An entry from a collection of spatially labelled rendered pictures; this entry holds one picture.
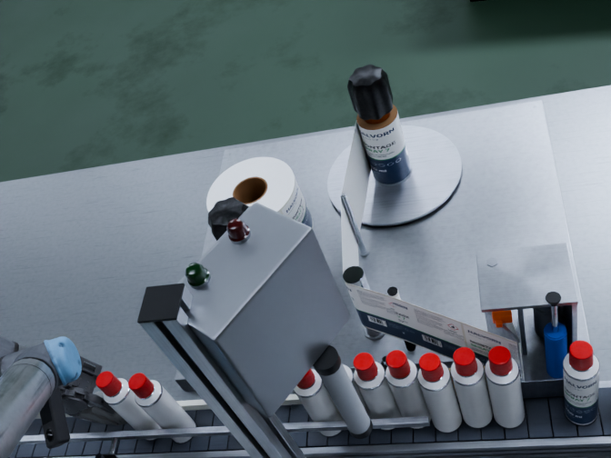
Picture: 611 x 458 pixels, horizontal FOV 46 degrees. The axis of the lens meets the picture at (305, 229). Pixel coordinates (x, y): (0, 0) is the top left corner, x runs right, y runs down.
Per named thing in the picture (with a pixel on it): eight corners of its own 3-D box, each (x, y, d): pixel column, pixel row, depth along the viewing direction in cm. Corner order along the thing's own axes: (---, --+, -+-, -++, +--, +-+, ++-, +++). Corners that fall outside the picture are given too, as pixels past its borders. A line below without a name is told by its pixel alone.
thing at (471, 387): (492, 400, 124) (479, 339, 109) (494, 428, 121) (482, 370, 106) (461, 402, 126) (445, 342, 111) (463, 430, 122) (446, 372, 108)
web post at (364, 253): (369, 249, 153) (348, 191, 140) (368, 256, 152) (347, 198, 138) (360, 250, 154) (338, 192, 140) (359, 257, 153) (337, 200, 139)
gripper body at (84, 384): (106, 366, 135) (48, 341, 129) (94, 409, 129) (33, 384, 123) (85, 379, 139) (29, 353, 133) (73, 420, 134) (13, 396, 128)
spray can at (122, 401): (169, 415, 141) (120, 364, 126) (164, 441, 138) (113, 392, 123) (145, 416, 142) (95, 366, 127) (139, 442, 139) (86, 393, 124)
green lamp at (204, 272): (215, 275, 80) (207, 263, 78) (199, 292, 79) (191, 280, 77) (200, 266, 81) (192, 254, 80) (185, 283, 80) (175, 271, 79)
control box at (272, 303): (352, 317, 94) (313, 226, 80) (270, 421, 88) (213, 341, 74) (295, 287, 100) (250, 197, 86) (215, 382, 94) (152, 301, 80)
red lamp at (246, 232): (255, 231, 82) (248, 218, 81) (241, 247, 82) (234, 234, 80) (240, 224, 84) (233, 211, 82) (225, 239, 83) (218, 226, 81)
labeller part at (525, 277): (566, 244, 110) (566, 240, 109) (578, 305, 103) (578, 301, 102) (475, 253, 113) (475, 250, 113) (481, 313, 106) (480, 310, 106)
